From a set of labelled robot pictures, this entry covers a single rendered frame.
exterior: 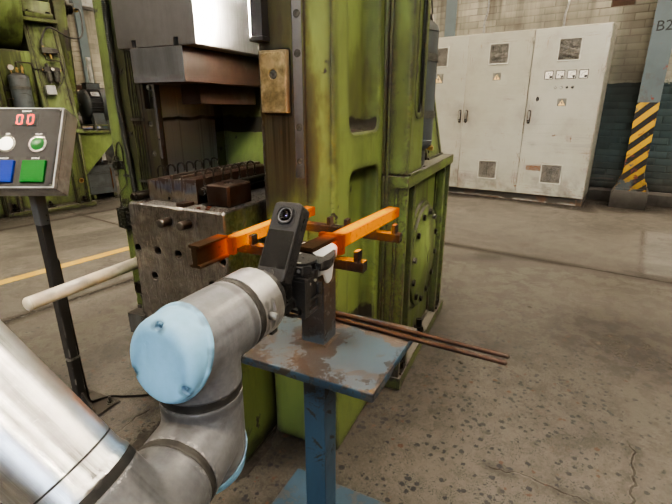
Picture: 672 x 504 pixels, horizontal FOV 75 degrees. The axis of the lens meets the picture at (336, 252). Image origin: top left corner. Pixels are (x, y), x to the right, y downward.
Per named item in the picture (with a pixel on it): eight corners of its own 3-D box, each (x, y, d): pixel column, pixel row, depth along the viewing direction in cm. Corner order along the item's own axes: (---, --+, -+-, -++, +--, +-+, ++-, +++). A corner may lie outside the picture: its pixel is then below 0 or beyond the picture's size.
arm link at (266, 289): (203, 272, 53) (270, 286, 50) (228, 260, 58) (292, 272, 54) (208, 337, 56) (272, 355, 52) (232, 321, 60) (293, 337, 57)
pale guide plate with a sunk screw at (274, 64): (287, 113, 127) (285, 48, 122) (261, 112, 131) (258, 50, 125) (291, 113, 129) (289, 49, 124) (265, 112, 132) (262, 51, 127)
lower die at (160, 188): (197, 204, 135) (195, 177, 133) (149, 199, 143) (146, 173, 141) (271, 184, 172) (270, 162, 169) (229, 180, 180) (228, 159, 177)
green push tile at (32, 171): (42, 181, 138) (45, 159, 139) (18, 181, 138) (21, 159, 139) (46, 183, 140) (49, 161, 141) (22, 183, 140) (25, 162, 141)
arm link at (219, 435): (139, 511, 47) (124, 415, 43) (191, 435, 58) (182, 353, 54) (222, 525, 46) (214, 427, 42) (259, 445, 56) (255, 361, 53)
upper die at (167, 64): (185, 81, 124) (181, 45, 121) (134, 83, 132) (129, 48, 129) (267, 87, 161) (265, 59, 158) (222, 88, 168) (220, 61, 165)
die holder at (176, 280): (234, 351, 139) (223, 213, 125) (146, 327, 154) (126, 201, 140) (315, 288, 187) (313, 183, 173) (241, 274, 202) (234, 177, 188)
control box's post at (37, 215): (82, 413, 181) (23, 145, 147) (76, 411, 182) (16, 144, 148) (90, 408, 184) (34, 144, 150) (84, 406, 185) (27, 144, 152)
